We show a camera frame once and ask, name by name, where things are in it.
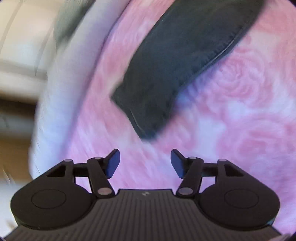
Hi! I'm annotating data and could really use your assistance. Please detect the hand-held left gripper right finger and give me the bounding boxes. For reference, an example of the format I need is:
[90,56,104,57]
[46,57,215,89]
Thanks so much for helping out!
[170,149,244,198]

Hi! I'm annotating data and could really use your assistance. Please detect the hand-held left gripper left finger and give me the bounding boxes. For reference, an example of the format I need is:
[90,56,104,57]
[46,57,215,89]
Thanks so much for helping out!
[46,148,121,198]

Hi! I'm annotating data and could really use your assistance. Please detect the grey jeans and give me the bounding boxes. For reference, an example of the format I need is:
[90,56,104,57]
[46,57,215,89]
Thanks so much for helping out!
[111,0,266,140]

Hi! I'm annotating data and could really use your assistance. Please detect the pink floral blanket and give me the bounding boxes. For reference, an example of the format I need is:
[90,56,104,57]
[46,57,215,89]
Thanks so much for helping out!
[30,0,296,234]

